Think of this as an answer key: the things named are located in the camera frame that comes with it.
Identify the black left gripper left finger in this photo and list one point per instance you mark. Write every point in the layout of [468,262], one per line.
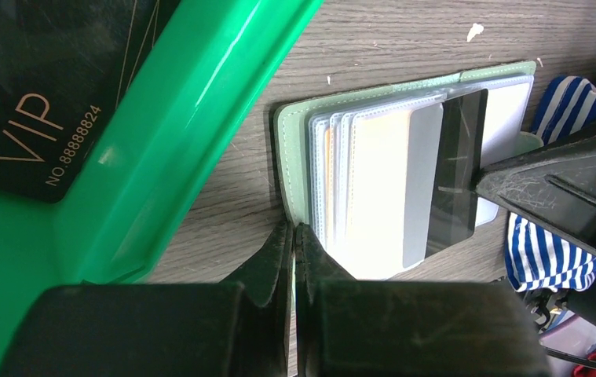
[235,327]

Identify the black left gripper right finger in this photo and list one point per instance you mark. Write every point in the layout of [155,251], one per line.
[349,327]

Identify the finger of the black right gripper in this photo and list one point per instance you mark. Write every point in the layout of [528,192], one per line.
[553,186]

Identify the green card holder wallet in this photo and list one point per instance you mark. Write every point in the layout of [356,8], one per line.
[359,167]

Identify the black VIP card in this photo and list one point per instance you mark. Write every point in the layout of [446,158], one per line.
[65,67]

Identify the green plastic bin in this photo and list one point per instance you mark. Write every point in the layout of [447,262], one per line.
[208,67]

